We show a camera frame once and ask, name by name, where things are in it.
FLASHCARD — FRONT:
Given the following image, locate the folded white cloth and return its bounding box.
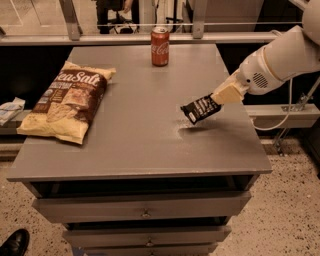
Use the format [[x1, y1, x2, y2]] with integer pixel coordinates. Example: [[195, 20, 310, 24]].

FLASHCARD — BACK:
[[0, 97, 25, 126]]

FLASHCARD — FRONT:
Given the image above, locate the black leather shoe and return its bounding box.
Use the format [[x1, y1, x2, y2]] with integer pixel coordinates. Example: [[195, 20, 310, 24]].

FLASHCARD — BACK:
[[0, 229, 30, 256]]

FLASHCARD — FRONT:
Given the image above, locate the grey bottom drawer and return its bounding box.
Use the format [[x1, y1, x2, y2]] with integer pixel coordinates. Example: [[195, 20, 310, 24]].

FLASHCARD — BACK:
[[72, 243, 217, 256]]

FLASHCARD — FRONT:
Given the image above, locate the red coke can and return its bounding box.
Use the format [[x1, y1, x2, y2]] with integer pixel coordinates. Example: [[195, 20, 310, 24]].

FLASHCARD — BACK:
[[151, 26, 170, 66]]

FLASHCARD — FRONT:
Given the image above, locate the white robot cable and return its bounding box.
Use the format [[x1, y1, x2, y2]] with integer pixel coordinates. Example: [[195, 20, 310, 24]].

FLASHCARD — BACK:
[[251, 29, 294, 132]]

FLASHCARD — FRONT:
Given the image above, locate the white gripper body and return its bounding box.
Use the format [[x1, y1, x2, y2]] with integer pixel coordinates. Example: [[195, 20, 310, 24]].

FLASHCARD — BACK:
[[236, 47, 283, 95]]

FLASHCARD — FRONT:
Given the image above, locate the black rxbar chocolate wrapper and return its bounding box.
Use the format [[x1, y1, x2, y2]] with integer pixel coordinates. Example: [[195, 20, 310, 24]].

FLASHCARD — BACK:
[[180, 95, 222, 124]]

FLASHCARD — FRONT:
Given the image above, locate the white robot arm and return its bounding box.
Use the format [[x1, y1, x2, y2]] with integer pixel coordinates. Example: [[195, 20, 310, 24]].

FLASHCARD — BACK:
[[210, 0, 320, 105]]

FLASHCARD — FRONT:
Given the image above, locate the grey top drawer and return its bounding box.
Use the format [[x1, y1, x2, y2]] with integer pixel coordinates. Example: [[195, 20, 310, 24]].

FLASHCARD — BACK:
[[33, 191, 251, 223]]

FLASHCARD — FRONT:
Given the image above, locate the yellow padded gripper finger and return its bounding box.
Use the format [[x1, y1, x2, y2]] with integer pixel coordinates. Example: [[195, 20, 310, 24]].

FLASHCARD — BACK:
[[211, 70, 249, 105]]

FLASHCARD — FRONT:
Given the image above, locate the grey drawer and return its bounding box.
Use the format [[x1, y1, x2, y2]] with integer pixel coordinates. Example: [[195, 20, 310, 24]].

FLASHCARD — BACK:
[[33, 191, 251, 223], [72, 243, 217, 256], [63, 226, 231, 248]]

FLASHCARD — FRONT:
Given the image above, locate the grey middle drawer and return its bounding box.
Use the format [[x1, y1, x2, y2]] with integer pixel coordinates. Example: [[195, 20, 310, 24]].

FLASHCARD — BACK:
[[63, 226, 231, 248]]

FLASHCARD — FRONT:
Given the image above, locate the yellow sea salt chips bag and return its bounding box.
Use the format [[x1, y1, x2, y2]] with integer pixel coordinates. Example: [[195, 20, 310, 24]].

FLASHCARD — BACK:
[[17, 62, 116, 144]]

